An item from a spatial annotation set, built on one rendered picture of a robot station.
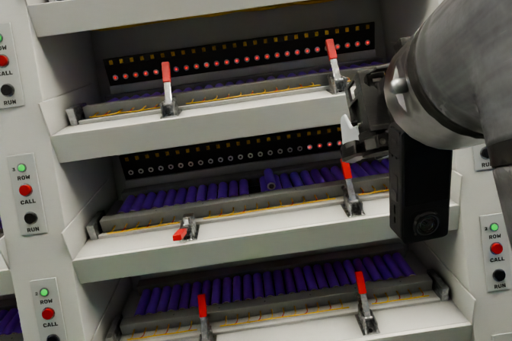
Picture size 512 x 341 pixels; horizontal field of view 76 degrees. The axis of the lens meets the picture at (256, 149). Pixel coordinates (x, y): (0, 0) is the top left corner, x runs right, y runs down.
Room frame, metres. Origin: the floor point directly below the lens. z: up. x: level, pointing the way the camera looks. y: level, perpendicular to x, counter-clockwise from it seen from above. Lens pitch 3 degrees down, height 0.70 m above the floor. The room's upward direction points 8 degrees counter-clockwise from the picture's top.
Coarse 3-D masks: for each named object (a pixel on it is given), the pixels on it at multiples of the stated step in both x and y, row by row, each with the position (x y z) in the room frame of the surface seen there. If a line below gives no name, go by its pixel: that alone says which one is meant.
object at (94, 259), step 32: (288, 160) 0.67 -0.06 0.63; (320, 160) 0.67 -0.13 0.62; (384, 192) 0.57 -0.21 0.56; (96, 224) 0.55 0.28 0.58; (224, 224) 0.54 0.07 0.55; (256, 224) 0.52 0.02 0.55; (288, 224) 0.51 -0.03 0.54; (320, 224) 0.50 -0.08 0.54; (352, 224) 0.50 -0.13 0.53; (384, 224) 0.50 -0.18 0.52; (96, 256) 0.50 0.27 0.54; (128, 256) 0.50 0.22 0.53; (160, 256) 0.50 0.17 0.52; (192, 256) 0.50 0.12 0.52; (224, 256) 0.51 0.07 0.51; (256, 256) 0.51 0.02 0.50
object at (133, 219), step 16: (368, 176) 0.58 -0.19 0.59; (384, 176) 0.57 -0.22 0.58; (272, 192) 0.57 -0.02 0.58; (288, 192) 0.56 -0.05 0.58; (304, 192) 0.56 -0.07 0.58; (320, 192) 0.57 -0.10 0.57; (336, 192) 0.57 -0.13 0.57; (160, 208) 0.57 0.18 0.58; (176, 208) 0.56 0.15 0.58; (192, 208) 0.56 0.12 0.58; (208, 208) 0.56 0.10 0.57; (224, 208) 0.56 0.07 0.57; (240, 208) 0.56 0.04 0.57; (256, 208) 0.57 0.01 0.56; (272, 208) 0.55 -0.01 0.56; (112, 224) 0.56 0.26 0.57; (128, 224) 0.56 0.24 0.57; (144, 224) 0.56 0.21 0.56; (160, 224) 0.55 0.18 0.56
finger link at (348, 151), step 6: (348, 144) 0.35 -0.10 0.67; (354, 144) 0.34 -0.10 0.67; (360, 144) 0.33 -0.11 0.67; (342, 150) 0.36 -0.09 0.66; (348, 150) 0.35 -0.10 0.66; (354, 150) 0.33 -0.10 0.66; (360, 150) 0.34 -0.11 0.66; (342, 156) 0.36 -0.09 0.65; (348, 156) 0.35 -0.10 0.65; (354, 156) 0.36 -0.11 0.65
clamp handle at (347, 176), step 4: (340, 160) 0.54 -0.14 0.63; (344, 164) 0.53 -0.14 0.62; (348, 164) 0.53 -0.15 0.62; (344, 168) 0.53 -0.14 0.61; (348, 168) 0.53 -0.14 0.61; (344, 172) 0.53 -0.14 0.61; (348, 172) 0.53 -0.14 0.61; (344, 176) 0.53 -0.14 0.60; (348, 176) 0.53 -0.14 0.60; (348, 180) 0.53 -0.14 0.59; (348, 184) 0.52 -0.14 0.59; (352, 184) 0.52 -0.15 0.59; (348, 188) 0.52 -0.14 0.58; (352, 188) 0.52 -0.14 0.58; (348, 192) 0.52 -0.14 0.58; (352, 192) 0.52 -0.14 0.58; (352, 196) 0.52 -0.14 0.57; (352, 200) 0.52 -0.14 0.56
